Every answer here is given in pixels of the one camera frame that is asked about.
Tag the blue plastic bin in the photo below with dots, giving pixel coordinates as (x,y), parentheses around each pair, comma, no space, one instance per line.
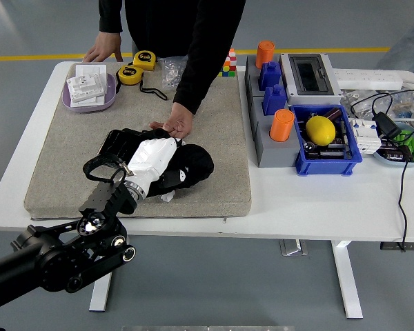
(323,168)

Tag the black power adapter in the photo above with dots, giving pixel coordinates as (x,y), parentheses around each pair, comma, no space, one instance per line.
(386,125)

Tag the light blue dish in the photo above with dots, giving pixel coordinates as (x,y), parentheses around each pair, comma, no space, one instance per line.
(399,164)

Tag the brown electronic components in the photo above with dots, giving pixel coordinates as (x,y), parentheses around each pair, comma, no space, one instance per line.
(392,153)

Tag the yellow tape measure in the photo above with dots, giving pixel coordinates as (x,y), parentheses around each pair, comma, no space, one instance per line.
(144,60)
(130,74)

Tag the white power strip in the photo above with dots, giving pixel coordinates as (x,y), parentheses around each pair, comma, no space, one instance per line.
(365,80)

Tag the person's left forearm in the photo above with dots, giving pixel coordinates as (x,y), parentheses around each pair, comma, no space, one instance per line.
(196,79)

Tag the person's right forearm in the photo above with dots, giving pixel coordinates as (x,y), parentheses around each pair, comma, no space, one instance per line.
(109,17)

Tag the white wall switch plate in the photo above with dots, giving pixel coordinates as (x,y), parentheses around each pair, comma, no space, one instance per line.
(89,101)
(90,70)
(85,86)

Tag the purple oval tray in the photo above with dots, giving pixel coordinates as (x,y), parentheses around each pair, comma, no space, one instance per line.
(89,108)

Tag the white circuit breaker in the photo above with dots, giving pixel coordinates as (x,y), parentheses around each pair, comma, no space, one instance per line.
(363,136)

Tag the colourful puzzle cube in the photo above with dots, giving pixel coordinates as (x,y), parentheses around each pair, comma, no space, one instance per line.
(228,63)

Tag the clear bags of small parts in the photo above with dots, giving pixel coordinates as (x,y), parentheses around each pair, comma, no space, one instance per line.
(365,103)

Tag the grey-brown mat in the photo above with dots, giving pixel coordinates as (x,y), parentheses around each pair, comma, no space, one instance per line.
(221,138)

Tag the yellow lemon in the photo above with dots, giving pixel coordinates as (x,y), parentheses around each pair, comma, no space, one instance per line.
(320,130)

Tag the grey electrical distribution box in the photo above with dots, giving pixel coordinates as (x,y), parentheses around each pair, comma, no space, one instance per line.
(310,74)

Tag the person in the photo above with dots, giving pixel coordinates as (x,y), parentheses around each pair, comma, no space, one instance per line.
(410,48)

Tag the glossy black panel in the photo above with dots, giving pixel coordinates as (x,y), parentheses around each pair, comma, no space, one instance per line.
(119,141)

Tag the person's right hand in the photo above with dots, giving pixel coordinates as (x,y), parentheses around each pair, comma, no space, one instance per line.
(106,45)

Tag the brown capacitor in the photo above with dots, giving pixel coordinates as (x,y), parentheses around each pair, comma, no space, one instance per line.
(332,113)

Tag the metal bracket under table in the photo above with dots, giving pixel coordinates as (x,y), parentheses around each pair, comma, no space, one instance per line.
(292,247)

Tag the white table leg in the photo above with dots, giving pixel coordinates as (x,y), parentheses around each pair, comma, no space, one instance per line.
(101,293)
(346,276)

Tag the grey slotted holder block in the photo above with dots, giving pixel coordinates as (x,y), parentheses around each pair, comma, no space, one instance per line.
(275,153)
(251,79)

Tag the orange cylinder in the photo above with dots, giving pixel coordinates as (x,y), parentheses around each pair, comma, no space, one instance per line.
(265,53)
(281,125)

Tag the blue plastic block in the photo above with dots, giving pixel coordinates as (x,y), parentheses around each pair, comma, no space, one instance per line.
(270,74)
(274,100)

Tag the person's torso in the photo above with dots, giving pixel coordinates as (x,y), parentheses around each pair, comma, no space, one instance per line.
(158,27)

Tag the person's left hand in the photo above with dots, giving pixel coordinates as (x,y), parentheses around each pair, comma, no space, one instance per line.
(180,120)

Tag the clear bag of screws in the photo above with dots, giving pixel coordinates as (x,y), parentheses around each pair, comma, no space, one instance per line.
(170,74)

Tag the green terminal blocks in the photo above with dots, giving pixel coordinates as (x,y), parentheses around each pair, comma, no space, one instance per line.
(411,143)

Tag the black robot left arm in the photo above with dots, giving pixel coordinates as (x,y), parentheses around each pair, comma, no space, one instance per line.
(48,262)

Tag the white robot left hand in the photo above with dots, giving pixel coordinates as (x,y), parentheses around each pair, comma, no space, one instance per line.
(152,155)

